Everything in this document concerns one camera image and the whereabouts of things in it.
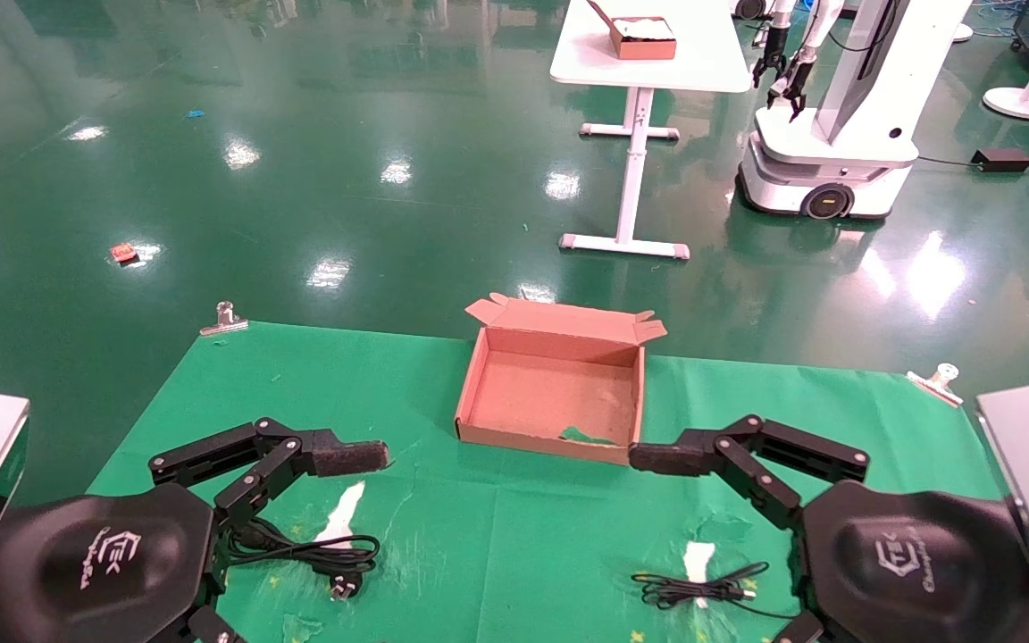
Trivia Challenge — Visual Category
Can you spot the open brown cardboard box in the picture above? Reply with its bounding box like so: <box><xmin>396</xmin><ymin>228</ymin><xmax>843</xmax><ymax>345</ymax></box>
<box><xmin>455</xmin><ymin>293</ymin><xmax>668</xmax><ymax>466</ymax></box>

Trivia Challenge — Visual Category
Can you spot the black power adapter brick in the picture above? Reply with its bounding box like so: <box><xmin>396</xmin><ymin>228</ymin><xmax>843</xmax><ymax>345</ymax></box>
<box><xmin>970</xmin><ymin>147</ymin><xmax>1029</xmax><ymax>174</ymax></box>

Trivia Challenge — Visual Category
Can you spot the silver binder clip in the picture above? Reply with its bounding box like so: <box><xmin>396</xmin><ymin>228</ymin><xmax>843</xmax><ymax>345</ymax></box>
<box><xmin>200</xmin><ymin>302</ymin><xmax>249</xmax><ymax>338</ymax></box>
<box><xmin>906</xmin><ymin>363</ymin><xmax>964</xmax><ymax>408</ymax></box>

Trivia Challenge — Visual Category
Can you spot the white wheeled background robot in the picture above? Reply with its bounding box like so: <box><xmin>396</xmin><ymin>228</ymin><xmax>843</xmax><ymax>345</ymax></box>
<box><xmin>737</xmin><ymin>0</ymin><xmax>973</xmax><ymax>221</ymax></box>

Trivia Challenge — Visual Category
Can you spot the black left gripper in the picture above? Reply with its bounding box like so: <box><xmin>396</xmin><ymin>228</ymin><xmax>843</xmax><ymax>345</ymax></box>
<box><xmin>0</xmin><ymin>416</ymin><xmax>391</xmax><ymax>643</ymax></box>

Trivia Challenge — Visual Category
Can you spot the white crumpled packing material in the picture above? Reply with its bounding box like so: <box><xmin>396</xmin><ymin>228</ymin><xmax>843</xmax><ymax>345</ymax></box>
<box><xmin>615</xmin><ymin>17</ymin><xmax>674</xmax><ymax>41</ymax></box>

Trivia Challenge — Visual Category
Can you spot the black wired mouse with cable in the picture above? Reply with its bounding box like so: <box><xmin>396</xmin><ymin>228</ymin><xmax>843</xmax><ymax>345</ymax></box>
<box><xmin>632</xmin><ymin>562</ymin><xmax>803</xmax><ymax>622</ymax></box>

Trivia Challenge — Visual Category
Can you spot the white pedestal table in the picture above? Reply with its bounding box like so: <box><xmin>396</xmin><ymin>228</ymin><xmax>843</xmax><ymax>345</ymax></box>
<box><xmin>550</xmin><ymin>0</ymin><xmax>753</xmax><ymax>261</ymax></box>

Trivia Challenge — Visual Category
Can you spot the black power cable with plug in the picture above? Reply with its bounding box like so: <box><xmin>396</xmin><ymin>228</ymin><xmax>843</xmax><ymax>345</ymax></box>
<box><xmin>224</xmin><ymin>516</ymin><xmax>381</xmax><ymax>602</ymax></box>

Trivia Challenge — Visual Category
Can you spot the black background robot gripper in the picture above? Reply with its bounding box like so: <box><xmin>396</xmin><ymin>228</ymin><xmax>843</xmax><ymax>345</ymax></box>
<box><xmin>768</xmin><ymin>55</ymin><xmax>816</xmax><ymax>123</ymax></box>
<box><xmin>752</xmin><ymin>25</ymin><xmax>789</xmax><ymax>89</ymax></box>

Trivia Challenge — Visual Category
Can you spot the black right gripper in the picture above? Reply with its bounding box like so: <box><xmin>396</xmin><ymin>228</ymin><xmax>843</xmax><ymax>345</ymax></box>
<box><xmin>628</xmin><ymin>413</ymin><xmax>1029</xmax><ymax>643</ymax></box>

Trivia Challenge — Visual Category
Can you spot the small brown cardboard box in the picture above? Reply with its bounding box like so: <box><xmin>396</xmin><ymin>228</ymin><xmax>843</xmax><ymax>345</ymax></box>
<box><xmin>587</xmin><ymin>0</ymin><xmax>678</xmax><ymax>62</ymax></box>

